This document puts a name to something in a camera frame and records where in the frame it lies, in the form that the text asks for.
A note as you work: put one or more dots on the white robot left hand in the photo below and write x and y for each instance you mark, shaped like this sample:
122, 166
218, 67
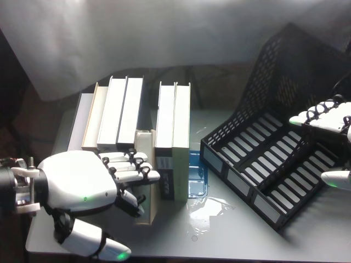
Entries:
329, 117

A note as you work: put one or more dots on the beige cover book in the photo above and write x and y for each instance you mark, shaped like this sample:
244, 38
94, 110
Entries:
144, 142

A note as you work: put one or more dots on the black mesh file rack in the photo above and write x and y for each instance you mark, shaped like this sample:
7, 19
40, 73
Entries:
214, 160

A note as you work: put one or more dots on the blue bookend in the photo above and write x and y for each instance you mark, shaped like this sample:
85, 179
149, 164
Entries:
196, 189

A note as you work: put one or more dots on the light green cover book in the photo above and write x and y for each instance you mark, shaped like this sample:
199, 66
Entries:
181, 170

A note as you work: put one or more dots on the clear plastic film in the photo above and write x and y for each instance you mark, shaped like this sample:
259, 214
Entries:
200, 216

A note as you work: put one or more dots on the black Let It Be book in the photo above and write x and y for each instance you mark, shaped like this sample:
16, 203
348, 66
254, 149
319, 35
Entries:
131, 109

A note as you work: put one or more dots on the white backdrop cloth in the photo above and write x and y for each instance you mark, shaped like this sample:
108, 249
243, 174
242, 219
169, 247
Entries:
137, 33

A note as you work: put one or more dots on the cream spine book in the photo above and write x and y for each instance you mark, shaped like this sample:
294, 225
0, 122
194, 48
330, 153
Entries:
94, 120

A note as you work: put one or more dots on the black spine Century book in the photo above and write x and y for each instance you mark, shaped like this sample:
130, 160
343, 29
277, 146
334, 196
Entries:
79, 123

